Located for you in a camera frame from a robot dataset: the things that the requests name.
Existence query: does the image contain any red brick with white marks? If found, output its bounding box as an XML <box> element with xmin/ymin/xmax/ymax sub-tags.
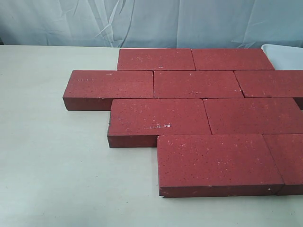
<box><xmin>107</xmin><ymin>99</ymin><xmax>211</xmax><ymax>148</ymax></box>

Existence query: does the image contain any light blue backdrop cloth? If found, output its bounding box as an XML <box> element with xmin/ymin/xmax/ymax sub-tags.
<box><xmin>0</xmin><ymin>0</ymin><xmax>303</xmax><ymax>48</ymax></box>

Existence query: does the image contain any white plastic tray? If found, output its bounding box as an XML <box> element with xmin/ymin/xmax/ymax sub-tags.
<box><xmin>261</xmin><ymin>44</ymin><xmax>303</xmax><ymax>70</ymax></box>

